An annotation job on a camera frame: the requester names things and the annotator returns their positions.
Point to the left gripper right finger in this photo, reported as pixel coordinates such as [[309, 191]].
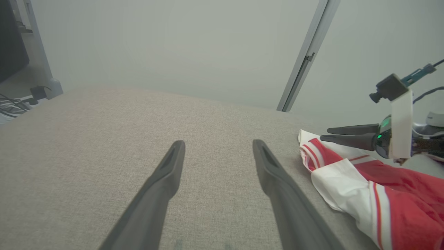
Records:
[[291, 215]]

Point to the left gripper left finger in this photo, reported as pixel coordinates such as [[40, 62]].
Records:
[[152, 208]]

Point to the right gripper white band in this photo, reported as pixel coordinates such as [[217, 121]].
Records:
[[400, 132]]

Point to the red Bulls t-shirt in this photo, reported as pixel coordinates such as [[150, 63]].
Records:
[[409, 194]]

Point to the black power adapter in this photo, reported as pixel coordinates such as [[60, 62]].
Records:
[[38, 93]]

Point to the white power strip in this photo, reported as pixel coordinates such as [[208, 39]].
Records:
[[5, 118]]

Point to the grey partition leg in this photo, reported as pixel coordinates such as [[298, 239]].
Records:
[[41, 62]]

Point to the black panel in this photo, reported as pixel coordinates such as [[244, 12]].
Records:
[[12, 45]]

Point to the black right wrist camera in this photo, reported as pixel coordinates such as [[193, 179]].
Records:
[[390, 86]]

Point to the teal right camera connector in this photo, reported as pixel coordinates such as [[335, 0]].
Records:
[[418, 73]]

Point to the grey partition post with feet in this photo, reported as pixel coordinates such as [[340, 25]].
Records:
[[312, 41]]

